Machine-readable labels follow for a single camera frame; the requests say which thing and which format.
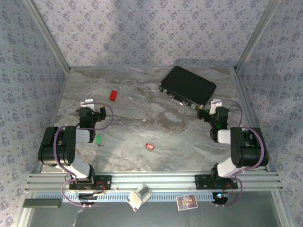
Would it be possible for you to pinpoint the black hard case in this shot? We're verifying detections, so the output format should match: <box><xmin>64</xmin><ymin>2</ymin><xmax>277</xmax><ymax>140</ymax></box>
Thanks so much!
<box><xmin>159</xmin><ymin>65</ymin><xmax>217</xmax><ymax>111</ymax></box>

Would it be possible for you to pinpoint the black left controller board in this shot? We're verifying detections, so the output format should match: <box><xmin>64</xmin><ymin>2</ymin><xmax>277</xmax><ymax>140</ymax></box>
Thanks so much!
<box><xmin>78</xmin><ymin>192</ymin><xmax>106</xmax><ymax>205</ymax></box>

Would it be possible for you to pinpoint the black controller board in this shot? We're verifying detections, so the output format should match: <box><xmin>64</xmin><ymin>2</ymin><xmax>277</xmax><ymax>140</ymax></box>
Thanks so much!
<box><xmin>212</xmin><ymin>192</ymin><xmax>231</xmax><ymax>204</ymax></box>
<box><xmin>78</xmin><ymin>192</ymin><xmax>106</xmax><ymax>205</ymax></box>

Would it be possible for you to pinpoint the black right controller board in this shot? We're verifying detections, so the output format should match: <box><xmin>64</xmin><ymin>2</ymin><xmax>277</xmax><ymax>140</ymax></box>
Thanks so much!
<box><xmin>212</xmin><ymin>192</ymin><xmax>231</xmax><ymax>204</ymax></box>

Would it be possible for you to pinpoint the colourful printed card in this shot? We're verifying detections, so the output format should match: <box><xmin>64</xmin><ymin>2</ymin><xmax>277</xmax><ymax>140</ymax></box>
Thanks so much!
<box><xmin>175</xmin><ymin>193</ymin><xmax>198</xmax><ymax>211</ymax></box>

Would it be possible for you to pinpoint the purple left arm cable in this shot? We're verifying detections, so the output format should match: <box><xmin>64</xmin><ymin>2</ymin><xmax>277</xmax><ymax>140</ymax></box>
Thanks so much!
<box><xmin>53</xmin><ymin>101</ymin><xmax>114</xmax><ymax>209</ymax></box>

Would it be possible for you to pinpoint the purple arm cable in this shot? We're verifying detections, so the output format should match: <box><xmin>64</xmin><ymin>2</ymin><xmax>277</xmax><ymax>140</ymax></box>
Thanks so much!
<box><xmin>215</xmin><ymin>99</ymin><xmax>267</xmax><ymax>208</ymax></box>
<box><xmin>53</xmin><ymin>101</ymin><xmax>114</xmax><ymax>209</ymax></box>

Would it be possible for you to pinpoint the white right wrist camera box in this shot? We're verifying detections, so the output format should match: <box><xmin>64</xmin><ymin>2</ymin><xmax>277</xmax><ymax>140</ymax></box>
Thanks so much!
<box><xmin>209</xmin><ymin>99</ymin><xmax>223</xmax><ymax>114</ymax></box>

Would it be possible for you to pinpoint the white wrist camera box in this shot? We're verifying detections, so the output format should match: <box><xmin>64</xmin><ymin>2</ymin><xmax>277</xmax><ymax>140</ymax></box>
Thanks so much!
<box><xmin>209</xmin><ymin>99</ymin><xmax>223</xmax><ymax>114</ymax></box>
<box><xmin>80</xmin><ymin>99</ymin><xmax>95</xmax><ymax>111</ymax></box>

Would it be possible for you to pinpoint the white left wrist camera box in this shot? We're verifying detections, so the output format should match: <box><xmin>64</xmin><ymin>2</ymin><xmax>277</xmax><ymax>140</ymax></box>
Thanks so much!
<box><xmin>80</xmin><ymin>99</ymin><xmax>95</xmax><ymax>111</ymax></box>

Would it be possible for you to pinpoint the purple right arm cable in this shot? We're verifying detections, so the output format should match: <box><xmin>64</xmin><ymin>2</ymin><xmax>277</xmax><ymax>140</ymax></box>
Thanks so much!
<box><xmin>215</xmin><ymin>99</ymin><xmax>267</xmax><ymax>208</ymax></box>

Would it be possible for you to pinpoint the aluminium side rail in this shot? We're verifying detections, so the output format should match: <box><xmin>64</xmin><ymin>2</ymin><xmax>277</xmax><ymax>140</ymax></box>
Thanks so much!
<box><xmin>230</xmin><ymin>70</ymin><xmax>271</xmax><ymax>173</ymax></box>

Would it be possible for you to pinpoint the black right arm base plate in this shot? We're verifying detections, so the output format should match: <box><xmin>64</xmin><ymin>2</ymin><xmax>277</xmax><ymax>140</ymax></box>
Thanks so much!
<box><xmin>194</xmin><ymin>174</ymin><xmax>239</xmax><ymax>190</ymax></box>

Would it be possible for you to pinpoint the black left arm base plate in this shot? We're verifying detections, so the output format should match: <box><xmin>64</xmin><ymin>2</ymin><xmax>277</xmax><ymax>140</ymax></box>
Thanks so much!
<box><xmin>68</xmin><ymin>175</ymin><xmax>112</xmax><ymax>191</ymax></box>

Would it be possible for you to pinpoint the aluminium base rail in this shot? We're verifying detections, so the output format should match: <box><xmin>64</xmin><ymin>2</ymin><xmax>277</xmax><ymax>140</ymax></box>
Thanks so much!
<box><xmin>25</xmin><ymin>172</ymin><xmax>284</xmax><ymax>192</ymax></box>

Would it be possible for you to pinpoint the white plastic bracket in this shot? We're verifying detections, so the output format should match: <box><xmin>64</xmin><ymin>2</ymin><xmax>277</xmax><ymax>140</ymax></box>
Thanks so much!
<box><xmin>125</xmin><ymin>184</ymin><xmax>153</xmax><ymax>212</ymax></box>

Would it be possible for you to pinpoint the slotted grey cable duct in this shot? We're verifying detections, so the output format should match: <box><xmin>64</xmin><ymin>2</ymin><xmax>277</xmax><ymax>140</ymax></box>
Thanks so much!
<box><xmin>34</xmin><ymin>192</ymin><xmax>216</xmax><ymax>203</ymax></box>

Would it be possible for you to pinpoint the aluminium frame post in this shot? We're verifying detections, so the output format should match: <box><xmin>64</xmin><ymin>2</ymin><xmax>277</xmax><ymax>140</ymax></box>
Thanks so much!
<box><xmin>272</xmin><ymin>191</ymin><xmax>295</xmax><ymax>227</ymax></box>
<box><xmin>24</xmin><ymin>0</ymin><xmax>71</xmax><ymax>72</ymax></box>
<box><xmin>233</xmin><ymin>0</ymin><xmax>283</xmax><ymax>73</ymax></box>
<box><xmin>18</xmin><ymin>208</ymin><xmax>34</xmax><ymax>227</ymax></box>

